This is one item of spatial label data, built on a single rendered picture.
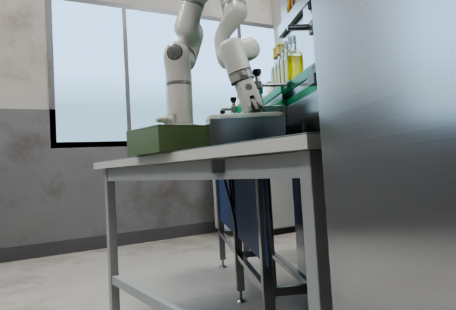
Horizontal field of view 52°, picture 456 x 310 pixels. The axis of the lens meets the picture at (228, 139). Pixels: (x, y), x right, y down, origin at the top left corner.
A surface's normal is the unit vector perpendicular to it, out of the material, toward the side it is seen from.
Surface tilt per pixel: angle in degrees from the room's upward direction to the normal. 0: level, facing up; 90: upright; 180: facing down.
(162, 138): 90
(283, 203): 90
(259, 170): 90
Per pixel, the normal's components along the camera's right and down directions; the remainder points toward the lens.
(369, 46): -0.99, 0.05
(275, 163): -0.85, 0.02
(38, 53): 0.52, -0.08
